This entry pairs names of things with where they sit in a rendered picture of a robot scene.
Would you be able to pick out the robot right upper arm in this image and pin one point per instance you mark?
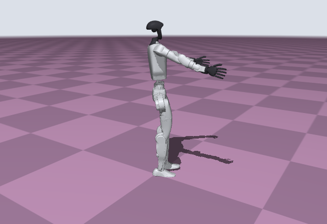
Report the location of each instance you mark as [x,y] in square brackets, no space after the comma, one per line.
[161,50]

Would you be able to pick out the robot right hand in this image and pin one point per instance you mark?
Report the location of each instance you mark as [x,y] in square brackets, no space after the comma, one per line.
[212,70]

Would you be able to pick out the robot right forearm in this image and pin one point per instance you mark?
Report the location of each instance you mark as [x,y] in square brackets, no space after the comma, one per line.
[188,63]

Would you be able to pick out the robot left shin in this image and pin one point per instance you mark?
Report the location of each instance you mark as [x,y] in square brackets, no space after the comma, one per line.
[166,160]

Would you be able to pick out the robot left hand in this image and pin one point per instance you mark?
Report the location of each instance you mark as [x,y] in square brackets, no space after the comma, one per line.
[201,61]

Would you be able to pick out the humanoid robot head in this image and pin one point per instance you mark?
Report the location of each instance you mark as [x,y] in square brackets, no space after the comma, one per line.
[155,26]

